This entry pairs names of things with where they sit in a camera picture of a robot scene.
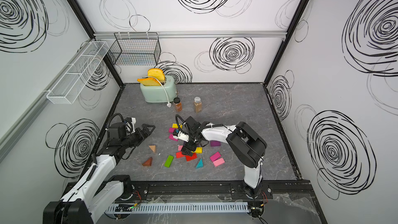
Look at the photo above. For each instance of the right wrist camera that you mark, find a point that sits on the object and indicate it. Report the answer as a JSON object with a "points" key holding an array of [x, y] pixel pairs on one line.
{"points": [[181, 136]]}

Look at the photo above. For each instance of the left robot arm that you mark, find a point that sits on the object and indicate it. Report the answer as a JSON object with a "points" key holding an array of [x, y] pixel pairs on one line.
{"points": [[93, 194]]}

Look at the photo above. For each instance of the yellow block centre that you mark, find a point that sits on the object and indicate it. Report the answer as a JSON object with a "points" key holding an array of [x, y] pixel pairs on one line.
{"points": [[198, 150]]}

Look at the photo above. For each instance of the yellow toast slice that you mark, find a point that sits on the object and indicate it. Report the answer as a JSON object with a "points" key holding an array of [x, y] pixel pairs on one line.
{"points": [[149, 81], [156, 73]]}

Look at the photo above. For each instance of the red block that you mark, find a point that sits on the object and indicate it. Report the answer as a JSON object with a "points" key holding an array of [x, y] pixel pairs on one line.
{"points": [[179, 155], [192, 157]]}

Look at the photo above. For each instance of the white mesh wall shelf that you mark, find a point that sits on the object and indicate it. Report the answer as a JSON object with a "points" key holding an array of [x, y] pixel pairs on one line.
{"points": [[77, 75]]}

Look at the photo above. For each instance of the teal triangle block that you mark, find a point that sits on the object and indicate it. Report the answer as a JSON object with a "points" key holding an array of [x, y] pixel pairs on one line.
{"points": [[200, 164]]}

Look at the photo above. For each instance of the magenta block right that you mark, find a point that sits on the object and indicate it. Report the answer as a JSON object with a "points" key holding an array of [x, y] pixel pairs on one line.
{"points": [[215, 156]]}

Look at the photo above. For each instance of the yellow block near magenta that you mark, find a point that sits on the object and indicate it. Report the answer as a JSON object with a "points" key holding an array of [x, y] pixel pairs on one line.
{"points": [[176, 126]]}

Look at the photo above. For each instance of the tan triangle block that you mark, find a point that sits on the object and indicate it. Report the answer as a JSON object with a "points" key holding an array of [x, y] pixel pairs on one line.
{"points": [[153, 148]]}

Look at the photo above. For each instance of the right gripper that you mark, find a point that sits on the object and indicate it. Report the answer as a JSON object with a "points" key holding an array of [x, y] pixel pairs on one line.
{"points": [[188, 146]]}

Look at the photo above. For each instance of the purple block right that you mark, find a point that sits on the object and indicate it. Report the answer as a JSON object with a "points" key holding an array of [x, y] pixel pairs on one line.
{"points": [[215, 144]]}

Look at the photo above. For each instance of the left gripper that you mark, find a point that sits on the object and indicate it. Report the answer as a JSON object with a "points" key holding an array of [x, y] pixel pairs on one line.
{"points": [[142, 135]]}

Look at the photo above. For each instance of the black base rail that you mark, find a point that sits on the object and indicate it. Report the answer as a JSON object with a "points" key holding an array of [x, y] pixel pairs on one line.
{"points": [[236, 189]]}

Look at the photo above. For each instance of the black wire basket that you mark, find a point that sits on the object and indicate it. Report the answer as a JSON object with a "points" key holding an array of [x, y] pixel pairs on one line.
{"points": [[135, 49]]}

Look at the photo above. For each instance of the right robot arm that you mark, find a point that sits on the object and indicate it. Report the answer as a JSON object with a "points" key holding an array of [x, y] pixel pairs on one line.
{"points": [[248, 146]]}

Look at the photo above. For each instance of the brown triangle block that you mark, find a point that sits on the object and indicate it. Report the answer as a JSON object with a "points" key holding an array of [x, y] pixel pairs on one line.
{"points": [[148, 162]]}

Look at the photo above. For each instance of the back yellow toast slice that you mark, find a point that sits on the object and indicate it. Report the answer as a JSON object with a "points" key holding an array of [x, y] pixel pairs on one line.
{"points": [[156, 73]]}

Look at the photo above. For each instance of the brown spice jar silver lid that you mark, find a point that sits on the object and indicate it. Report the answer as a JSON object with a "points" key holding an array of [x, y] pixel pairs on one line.
{"points": [[197, 104]]}

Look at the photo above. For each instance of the grey slotted cable duct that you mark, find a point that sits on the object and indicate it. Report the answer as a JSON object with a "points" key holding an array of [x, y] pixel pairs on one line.
{"points": [[178, 208]]}

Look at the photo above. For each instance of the green block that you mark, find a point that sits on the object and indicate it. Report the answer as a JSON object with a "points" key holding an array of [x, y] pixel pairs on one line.
{"points": [[169, 161]]}

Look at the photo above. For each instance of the magenta speckled block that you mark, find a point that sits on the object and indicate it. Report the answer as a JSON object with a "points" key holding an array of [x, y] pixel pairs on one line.
{"points": [[171, 137]]}

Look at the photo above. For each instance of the red pepper spice jar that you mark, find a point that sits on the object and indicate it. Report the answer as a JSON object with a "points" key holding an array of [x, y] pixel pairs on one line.
{"points": [[177, 104]]}

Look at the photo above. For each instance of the front yellow toast slice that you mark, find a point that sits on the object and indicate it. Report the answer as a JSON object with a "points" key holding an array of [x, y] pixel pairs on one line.
{"points": [[149, 81]]}

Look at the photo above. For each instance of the mint green toaster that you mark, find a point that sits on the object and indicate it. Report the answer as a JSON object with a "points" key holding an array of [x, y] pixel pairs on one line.
{"points": [[160, 94]]}

